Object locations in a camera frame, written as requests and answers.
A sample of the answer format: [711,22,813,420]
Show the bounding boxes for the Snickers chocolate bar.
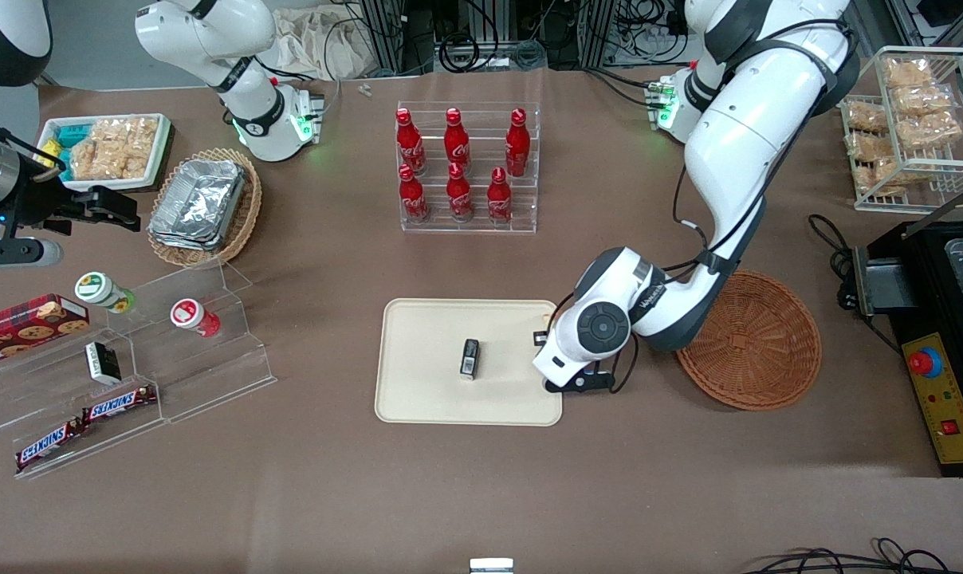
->
[81,385,158,424]
[14,419,85,474]

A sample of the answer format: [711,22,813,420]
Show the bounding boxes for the red cola bottle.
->
[395,108,426,177]
[446,162,474,222]
[486,167,514,225]
[505,108,532,179]
[443,108,472,173]
[399,164,430,225]

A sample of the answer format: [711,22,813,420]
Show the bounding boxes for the white wire shelf rack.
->
[835,45,963,213]

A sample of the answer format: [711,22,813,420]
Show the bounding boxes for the clear acrylic bottle rack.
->
[395,100,541,234]

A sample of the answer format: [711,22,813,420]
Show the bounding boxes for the round brown wicker basket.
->
[673,269,823,412]

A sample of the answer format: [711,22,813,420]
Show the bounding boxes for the black machine power cable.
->
[808,213,859,313]

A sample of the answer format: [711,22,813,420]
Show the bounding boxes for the beige serving tray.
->
[374,298,564,427]

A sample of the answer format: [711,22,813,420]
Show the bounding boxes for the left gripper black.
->
[533,329,617,394]

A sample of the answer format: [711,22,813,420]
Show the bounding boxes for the clear acrylic stepped display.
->
[0,261,278,481]

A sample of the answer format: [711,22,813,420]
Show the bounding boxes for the black base cables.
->
[584,65,667,109]

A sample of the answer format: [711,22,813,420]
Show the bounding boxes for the beige cloth bag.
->
[273,5,376,81]

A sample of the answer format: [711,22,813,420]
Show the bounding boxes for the red lidded yogurt cup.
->
[169,298,222,338]

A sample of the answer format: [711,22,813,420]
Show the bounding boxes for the rice cracker snack pack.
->
[69,134,125,181]
[89,117,160,179]

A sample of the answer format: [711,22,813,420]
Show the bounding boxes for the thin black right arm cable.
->
[0,108,69,175]

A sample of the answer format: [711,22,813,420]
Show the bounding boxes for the coiled black cable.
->
[437,35,483,75]

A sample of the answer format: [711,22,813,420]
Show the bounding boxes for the stacked aluminium foil containers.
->
[147,159,249,253]

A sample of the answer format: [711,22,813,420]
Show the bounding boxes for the bagged fried snack pack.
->
[847,131,897,165]
[891,83,958,118]
[883,57,934,90]
[845,103,890,134]
[898,111,963,151]
[855,159,905,197]

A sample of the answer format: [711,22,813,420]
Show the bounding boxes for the black and white carton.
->
[85,340,123,386]

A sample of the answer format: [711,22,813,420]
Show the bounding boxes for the red cookie box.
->
[0,293,91,370]

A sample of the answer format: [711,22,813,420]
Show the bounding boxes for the teal snack packet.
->
[49,122,85,183]

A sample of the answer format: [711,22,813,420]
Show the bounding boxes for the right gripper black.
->
[7,180,142,238]

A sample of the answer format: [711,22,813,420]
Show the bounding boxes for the oval wicker basket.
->
[147,147,263,269]

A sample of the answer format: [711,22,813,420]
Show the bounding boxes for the green lidded yogurt cup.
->
[74,271,136,314]

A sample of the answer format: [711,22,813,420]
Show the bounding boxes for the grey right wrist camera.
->
[0,238,65,269]

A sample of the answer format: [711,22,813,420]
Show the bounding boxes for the white rectangular snack tray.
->
[38,113,173,193]

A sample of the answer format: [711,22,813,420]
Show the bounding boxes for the black floor cables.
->
[739,537,954,574]

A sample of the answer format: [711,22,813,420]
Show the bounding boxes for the black countertop machine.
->
[851,190,963,479]

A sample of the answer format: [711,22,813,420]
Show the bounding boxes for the yellow control panel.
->
[902,332,963,466]

